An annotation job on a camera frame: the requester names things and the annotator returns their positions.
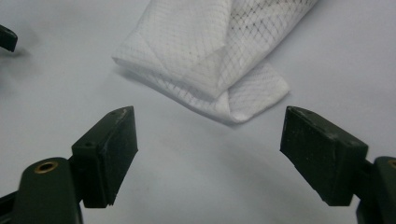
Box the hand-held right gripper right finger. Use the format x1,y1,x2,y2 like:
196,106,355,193
279,105,370,207

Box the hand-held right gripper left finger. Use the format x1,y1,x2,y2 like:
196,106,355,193
70,105,139,209

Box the white mesh-patterned cloth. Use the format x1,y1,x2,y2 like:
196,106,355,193
111,0,319,124

